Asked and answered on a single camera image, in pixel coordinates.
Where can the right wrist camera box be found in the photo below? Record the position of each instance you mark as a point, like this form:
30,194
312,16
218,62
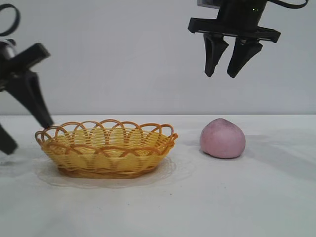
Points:
207,3

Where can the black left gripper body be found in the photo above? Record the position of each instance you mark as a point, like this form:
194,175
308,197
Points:
14,66

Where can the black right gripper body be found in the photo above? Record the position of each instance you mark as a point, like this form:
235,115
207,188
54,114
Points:
242,17

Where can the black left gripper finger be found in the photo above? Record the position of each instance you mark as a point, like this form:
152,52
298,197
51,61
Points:
32,98
7,142

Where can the yellow woven plastic basket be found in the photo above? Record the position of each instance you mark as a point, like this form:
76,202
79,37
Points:
108,163

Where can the pink peach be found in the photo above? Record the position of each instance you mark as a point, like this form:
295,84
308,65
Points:
222,139

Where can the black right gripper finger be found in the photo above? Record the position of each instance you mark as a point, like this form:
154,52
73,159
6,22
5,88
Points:
243,56
212,53

